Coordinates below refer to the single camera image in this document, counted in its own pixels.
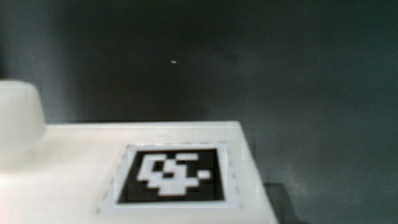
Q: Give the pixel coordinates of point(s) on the white drawer with tag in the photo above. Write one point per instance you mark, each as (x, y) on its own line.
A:
(125, 173)

